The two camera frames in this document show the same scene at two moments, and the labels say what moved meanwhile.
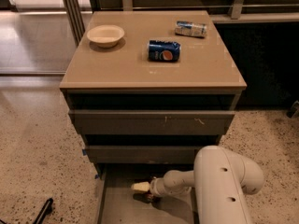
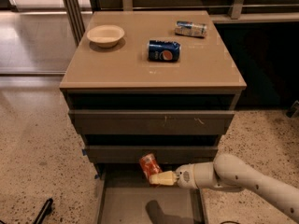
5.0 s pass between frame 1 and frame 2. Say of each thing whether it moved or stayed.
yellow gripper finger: moved
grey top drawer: stayed
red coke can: moved
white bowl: stayed
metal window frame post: stayed
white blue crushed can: stayed
